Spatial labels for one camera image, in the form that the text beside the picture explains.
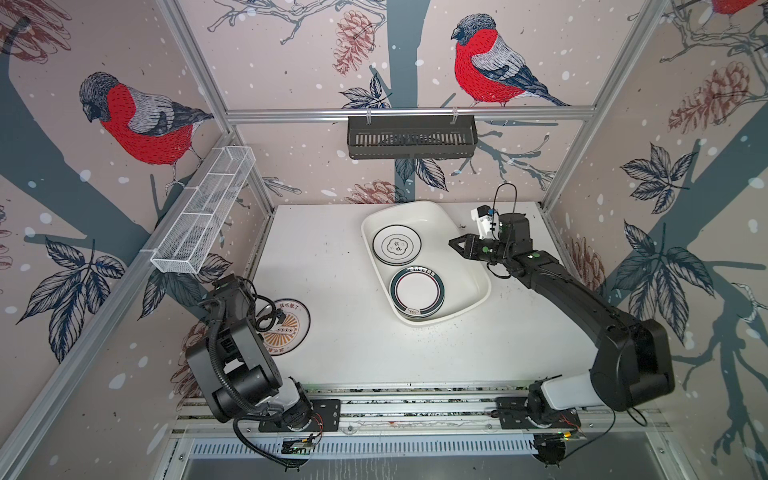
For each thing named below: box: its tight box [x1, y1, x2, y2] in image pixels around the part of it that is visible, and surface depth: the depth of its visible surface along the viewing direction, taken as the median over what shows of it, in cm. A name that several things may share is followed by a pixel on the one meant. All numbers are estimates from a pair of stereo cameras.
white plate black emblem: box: [372, 224, 422, 266], surface depth 109 cm
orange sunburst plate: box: [258, 298, 311, 356], surface depth 90 cm
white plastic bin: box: [361, 201, 492, 326], surface depth 103 cm
